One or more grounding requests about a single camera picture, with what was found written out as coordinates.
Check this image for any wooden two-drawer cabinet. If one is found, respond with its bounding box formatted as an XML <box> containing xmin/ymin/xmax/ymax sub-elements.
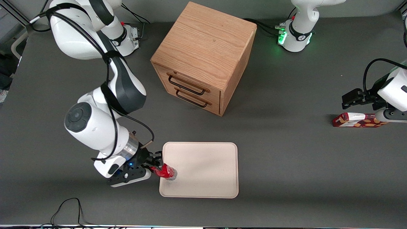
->
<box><xmin>150</xmin><ymin>1</ymin><xmax>257</xmax><ymax>116</ymax></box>

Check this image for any black right base cable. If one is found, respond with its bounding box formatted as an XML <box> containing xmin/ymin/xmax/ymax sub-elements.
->
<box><xmin>121</xmin><ymin>3</ymin><xmax>150</xmax><ymax>24</ymax></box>

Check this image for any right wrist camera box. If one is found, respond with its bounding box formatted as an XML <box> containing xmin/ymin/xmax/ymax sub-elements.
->
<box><xmin>107</xmin><ymin>168</ymin><xmax>152</xmax><ymax>187</ymax></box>

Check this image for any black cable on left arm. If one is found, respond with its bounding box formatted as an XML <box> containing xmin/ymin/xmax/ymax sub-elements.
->
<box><xmin>363</xmin><ymin>58</ymin><xmax>407</xmax><ymax>94</ymax></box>

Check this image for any silver metal frame bar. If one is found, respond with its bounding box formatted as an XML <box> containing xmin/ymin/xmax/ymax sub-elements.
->
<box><xmin>0</xmin><ymin>3</ymin><xmax>31</xmax><ymax>26</ymax></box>

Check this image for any beige curved tube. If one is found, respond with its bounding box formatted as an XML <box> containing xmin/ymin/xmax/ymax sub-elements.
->
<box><xmin>11</xmin><ymin>30</ymin><xmax>30</xmax><ymax>59</ymax></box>

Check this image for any beige rectangular tray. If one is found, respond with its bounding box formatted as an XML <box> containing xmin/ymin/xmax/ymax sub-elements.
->
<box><xmin>159</xmin><ymin>142</ymin><xmax>239</xmax><ymax>199</ymax></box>

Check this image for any black looped table cable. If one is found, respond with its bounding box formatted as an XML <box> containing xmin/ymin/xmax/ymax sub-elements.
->
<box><xmin>38</xmin><ymin>198</ymin><xmax>116</xmax><ymax>229</ymax></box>

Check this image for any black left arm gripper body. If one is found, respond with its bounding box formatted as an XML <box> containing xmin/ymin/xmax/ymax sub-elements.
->
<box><xmin>359</xmin><ymin>88</ymin><xmax>387</xmax><ymax>110</ymax></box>

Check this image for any red soda can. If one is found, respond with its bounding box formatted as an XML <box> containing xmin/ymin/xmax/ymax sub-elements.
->
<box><xmin>151</xmin><ymin>163</ymin><xmax>177</xmax><ymax>181</ymax></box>

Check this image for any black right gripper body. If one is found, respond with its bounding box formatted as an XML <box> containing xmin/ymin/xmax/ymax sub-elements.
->
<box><xmin>128</xmin><ymin>148</ymin><xmax>154</xmax><ymax>171</ymax></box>

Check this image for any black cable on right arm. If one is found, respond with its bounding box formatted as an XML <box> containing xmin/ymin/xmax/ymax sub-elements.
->
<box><xmin>30</xmin><ymin>3</ymin><xmax>155</xmax><ymax>161</ymax></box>

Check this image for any red white snack box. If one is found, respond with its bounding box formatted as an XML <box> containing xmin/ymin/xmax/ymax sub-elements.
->
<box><xmin>332</xmin><ymin>112</ymin><xmax>389</xmax><ymax>128</ymax></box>

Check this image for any black left base cable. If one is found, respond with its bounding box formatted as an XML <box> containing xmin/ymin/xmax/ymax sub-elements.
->
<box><xmin>244</xmin><ymin>18</ymin><xmax>281</xmax><ymax>37</ymax></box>

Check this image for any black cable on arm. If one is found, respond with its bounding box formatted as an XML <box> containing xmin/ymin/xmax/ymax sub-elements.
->
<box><xmin>30</xmin><ymin>3</ymin><xmax>155</xmax><ymax>161</ymax></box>
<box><xmin>363</xmin><ymin>58</ymin><xmax>407</xmax><ymax>94</ymax></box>

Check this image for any black base cable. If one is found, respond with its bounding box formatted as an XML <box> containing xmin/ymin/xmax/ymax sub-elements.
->
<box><xmin>121</xmin><ymin>3</ymin><xmax>150</xmax><ymax>24</ymax></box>
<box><xmin>244</xmin><ymin>18</ymin><xmax>281</xmax><ymax>37</ymax></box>

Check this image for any wooden drawer front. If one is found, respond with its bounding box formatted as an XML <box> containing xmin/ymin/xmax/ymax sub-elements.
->
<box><xmin>157</xmin><ymin>65</ymin><xmax>221</xmax><ymax>104</ymax></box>
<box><xmin>161</xmin><ymin>80</ymin><xmax>221</xmax><ymax>115</ymax></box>

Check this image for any black metal drawer handle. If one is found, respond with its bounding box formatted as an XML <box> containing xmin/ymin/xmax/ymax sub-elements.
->
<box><xmin>167</xmin><ymin>73</ymin><xmax>210</xmax><ymax>96</ymax></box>
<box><xmin>175</xmin><ymin>89</ymin><xmax>212</xmax><ymax>108</ymax></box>

